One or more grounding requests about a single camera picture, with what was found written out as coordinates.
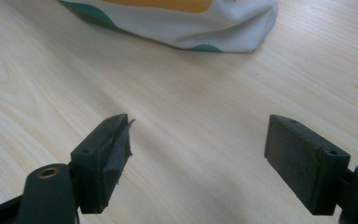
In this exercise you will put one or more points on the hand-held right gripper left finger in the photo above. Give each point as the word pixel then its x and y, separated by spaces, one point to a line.
pixel 96 168

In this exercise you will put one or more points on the white cloth with coloured print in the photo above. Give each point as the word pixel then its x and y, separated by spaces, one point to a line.
pixel 186 23

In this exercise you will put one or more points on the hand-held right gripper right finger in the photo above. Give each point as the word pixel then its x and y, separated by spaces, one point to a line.
pixel 301 161

